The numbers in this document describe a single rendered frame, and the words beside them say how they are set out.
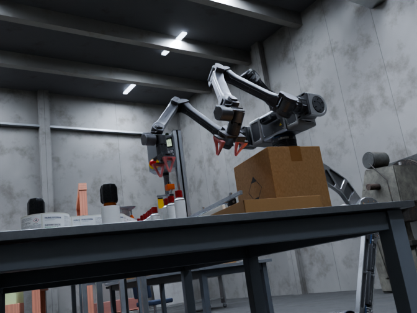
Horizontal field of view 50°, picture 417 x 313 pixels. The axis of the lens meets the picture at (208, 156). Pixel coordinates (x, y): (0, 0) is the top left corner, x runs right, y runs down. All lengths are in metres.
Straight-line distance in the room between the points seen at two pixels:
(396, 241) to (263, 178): 0.52
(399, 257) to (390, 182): 7.12
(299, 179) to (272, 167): 0.12
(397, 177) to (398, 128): 1.74
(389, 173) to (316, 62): 4.13
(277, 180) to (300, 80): 10.38
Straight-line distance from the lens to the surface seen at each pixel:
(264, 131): 2.57
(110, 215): 2.19
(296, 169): 1.74
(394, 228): 1.55
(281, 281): 12.53
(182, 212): 2.07
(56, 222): 2.01
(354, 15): 11.24
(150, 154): 2.55
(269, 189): 1.70
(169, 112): 2.58
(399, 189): 8.54
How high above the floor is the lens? 0.68
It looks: 15 degrees up
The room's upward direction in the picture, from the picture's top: 8 degrees counter-clockwise
